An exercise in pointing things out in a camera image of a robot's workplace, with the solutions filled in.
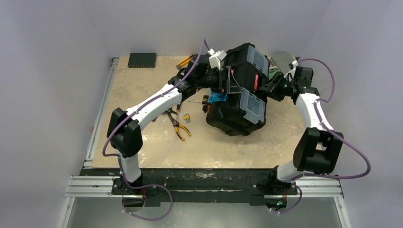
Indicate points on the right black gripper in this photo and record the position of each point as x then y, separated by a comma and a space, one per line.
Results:
274, 89

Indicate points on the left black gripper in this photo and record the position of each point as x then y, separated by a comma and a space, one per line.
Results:
232, 87

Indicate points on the black tool box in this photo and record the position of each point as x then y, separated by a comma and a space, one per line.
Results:
245, 70

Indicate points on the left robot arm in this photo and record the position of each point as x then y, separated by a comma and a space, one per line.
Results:
125, 128

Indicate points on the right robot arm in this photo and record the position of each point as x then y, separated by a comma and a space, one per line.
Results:
318, 150

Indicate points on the green labelled small box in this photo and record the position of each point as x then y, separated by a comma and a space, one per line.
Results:
273, 74

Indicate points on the grey plastic case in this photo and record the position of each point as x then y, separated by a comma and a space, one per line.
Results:
282, 60

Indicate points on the yellow black long screwdriver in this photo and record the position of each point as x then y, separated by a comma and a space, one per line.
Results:
204, 100

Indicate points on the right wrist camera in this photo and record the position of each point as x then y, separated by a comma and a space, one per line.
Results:
292, 66

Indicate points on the wire brush yellow handle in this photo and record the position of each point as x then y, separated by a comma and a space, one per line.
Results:
206, 108

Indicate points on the yellow handled pliers top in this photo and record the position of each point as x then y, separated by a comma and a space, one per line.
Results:
184, 62

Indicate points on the yellow handled long pliers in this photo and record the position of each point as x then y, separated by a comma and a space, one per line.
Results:
177, 126

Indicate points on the black network switch box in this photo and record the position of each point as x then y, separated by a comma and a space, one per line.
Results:
142, 60

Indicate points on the aluminium frame rail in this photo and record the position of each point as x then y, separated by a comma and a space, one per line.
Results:
202, 185

